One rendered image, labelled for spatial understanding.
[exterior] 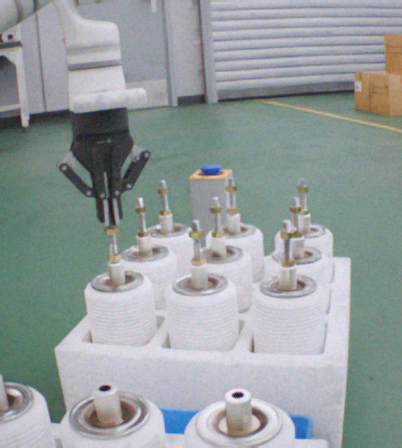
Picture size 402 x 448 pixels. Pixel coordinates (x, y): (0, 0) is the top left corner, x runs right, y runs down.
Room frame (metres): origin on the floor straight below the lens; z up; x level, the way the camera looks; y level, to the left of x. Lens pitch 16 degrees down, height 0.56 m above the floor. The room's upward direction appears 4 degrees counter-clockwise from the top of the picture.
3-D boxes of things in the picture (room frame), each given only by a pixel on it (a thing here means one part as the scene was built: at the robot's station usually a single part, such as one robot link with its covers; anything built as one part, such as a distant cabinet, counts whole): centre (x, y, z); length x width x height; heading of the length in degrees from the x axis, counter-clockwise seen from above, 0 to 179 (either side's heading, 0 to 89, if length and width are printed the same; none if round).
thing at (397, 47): (4.49, -1.65, 0.45); 0.30 x 0.24 x 0.30; 16
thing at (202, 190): (1.18, -0.03, 0.16); 0.07 x 0.07 x 0.31; 75
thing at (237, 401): (0.44, -0.02, 0.26); 0.02 x 0.02 x 0.03
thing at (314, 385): (0.88, -0.02, 0.09); 0.39 x 0.39 x 0.18; 75
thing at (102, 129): (0.80, 0.12, 0.46); 0.08 x 0.08 x 0.09
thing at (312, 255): (0.85, -0.14, 0.25); 0.08 x 0.08 x 0.01
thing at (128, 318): (0.80, 0.12, 0.16); 0.10 x 0.10 x 0.18
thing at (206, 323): (0.77, 0.01, 0.16); 0.10 x 0.10 x 0.18
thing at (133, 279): (0.80, 0.12, 0.25); 0.08 x 0.08 x 0.01
